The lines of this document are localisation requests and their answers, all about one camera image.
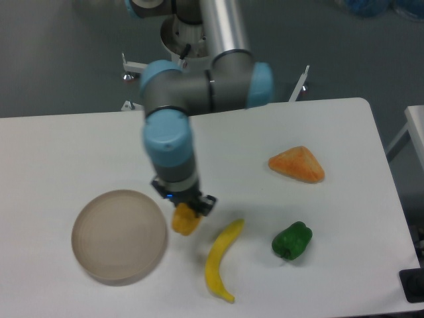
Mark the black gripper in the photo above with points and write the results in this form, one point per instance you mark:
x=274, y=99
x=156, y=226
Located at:
x=186, y=191

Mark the yellow bell pepper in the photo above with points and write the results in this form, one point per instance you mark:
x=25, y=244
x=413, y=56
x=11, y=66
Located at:
x=185, y=220

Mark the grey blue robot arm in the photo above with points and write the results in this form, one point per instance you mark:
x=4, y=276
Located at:
x=232, y=80

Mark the beige round plate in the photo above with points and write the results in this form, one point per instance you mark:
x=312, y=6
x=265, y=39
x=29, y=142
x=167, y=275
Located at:
x=119, y=237

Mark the green bell pepper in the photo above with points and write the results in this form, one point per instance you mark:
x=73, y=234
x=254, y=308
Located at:
x=292, y=241

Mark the yellow banana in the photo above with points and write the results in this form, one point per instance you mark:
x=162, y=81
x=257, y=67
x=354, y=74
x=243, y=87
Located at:
x=216, y=254

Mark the orange triangular bread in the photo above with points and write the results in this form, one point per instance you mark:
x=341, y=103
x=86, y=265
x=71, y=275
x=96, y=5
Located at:
x=298, y=163

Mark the black device at table edge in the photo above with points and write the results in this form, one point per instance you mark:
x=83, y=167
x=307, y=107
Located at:
x=412, y=284

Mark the white side table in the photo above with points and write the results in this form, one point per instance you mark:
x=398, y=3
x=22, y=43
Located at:
x=405, y=157

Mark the blue bag in background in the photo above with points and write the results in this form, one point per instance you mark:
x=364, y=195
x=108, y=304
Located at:
x=408, y=9

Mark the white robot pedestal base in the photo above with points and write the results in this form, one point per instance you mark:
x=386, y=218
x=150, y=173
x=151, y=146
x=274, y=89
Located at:
x=187, y=47

